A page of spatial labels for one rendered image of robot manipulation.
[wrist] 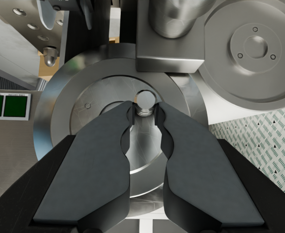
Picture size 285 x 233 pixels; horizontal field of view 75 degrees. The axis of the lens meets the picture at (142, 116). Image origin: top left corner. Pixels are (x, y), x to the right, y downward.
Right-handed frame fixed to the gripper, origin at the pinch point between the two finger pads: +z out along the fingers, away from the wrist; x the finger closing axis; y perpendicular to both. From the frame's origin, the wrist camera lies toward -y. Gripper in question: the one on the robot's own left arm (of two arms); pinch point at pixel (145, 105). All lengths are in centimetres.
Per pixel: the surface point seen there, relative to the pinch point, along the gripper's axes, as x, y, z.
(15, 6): -23.1, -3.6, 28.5
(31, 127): -27.7, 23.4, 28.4
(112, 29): -33, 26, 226
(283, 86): 12.8, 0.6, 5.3
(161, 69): 1.3, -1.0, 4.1
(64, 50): -7.8, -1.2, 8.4
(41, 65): -133, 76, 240
